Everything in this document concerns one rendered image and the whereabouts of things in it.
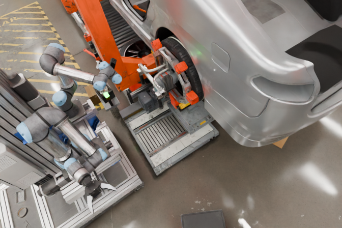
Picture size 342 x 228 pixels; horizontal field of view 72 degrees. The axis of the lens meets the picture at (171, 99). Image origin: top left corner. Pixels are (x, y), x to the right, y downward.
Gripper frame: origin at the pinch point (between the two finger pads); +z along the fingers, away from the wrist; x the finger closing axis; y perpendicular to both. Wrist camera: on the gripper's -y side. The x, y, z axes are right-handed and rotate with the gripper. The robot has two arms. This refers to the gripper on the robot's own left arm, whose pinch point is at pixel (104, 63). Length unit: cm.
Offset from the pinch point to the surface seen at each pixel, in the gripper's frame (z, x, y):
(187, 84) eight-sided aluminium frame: -53, 48, -21
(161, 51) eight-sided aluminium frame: -25, 29, -34
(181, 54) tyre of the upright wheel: -45, 34, -39
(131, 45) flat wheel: 89, 60, -26
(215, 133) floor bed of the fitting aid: -41, 134, 13
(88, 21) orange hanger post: 3.1, -26.4, -25.1
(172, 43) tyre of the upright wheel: -31, 30, -44
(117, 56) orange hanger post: 14.8, 15.1, -10.2
